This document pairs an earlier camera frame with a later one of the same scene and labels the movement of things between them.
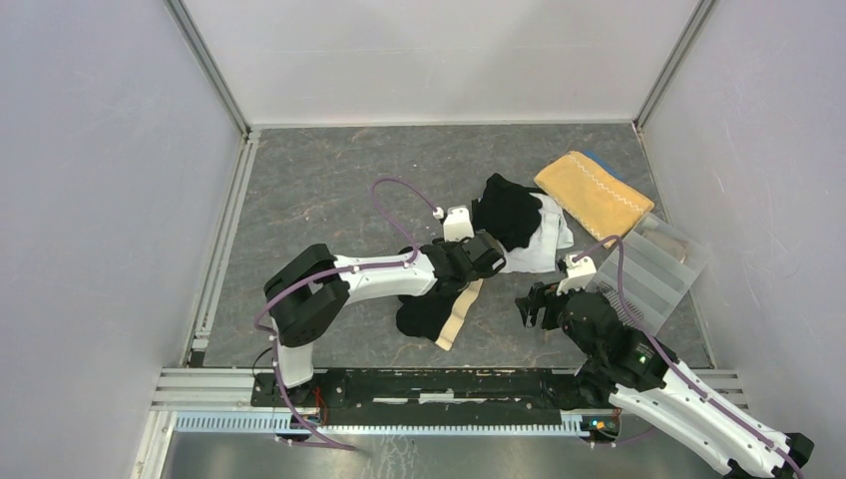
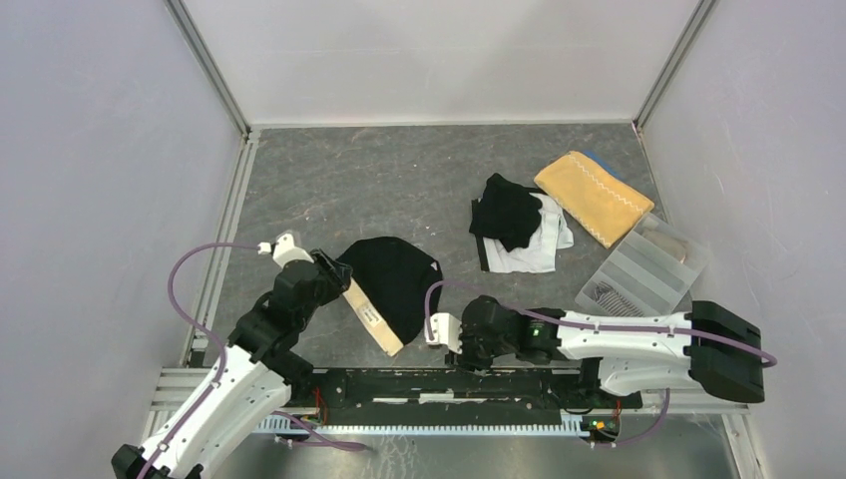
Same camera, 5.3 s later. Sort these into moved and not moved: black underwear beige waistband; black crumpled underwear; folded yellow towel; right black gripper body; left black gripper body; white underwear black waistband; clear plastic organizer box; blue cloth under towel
Moved: left black gripper body; black underwear beige waistband; right black gripper body
Not moved: black crumpled underwear; white underwear black waistband; folded yellow towel; clear plastic organizer box; blue cloth under towel
